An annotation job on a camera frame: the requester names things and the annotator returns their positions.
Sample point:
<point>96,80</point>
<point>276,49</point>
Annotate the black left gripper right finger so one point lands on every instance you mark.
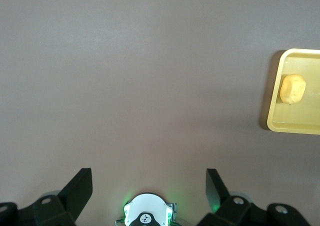
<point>232,211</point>

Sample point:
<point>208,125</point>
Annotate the yellow plastic tray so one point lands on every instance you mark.
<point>300,118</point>

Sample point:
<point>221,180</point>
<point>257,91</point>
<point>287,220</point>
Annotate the brown table cloth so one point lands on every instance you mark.
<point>125,73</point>

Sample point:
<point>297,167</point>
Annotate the yellow potato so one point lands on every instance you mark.
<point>292,88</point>

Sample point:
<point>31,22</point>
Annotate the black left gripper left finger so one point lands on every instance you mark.
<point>62,208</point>

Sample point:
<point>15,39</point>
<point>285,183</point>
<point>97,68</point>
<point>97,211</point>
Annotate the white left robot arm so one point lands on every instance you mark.
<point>147,208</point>

